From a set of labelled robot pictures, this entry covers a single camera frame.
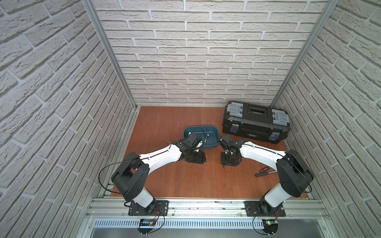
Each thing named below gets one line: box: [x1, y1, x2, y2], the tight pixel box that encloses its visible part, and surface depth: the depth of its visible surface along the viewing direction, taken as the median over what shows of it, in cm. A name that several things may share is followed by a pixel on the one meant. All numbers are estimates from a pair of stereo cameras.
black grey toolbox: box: [222, 100, 291, 145], surface depth 93 cm
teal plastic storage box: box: [183, 125, 220, 150], surface depth 105 cm
